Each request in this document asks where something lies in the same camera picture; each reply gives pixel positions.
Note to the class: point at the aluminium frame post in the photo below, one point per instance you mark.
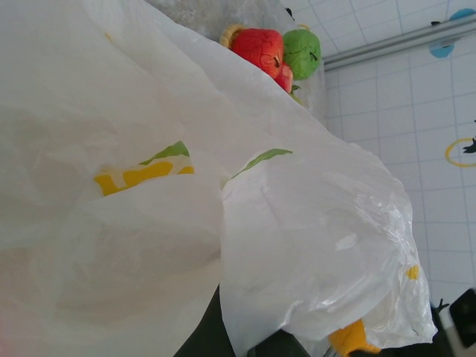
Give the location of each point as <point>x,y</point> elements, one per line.
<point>390,46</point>

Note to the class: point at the small red plush fruit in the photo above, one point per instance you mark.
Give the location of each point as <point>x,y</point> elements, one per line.
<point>284,78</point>

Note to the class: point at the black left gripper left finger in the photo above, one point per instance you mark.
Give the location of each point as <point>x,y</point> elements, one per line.
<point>208,334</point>

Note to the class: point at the white plastic bag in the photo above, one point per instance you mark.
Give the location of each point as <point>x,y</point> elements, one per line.
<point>148,111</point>

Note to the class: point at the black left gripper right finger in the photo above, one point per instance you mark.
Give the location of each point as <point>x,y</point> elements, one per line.
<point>275,346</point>

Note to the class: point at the woven wicker basket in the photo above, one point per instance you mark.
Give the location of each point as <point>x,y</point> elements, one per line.
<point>227,35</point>

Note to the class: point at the yellow plush banana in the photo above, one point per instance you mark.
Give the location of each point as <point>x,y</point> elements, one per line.
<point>351,336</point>

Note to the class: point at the large red plush apple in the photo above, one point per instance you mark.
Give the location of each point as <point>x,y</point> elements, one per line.
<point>256,48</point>

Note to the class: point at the green plush apple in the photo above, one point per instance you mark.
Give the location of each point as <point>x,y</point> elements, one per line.
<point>303,52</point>

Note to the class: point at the blue patch corner wall sticker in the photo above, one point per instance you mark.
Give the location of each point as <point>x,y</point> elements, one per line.
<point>442,50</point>

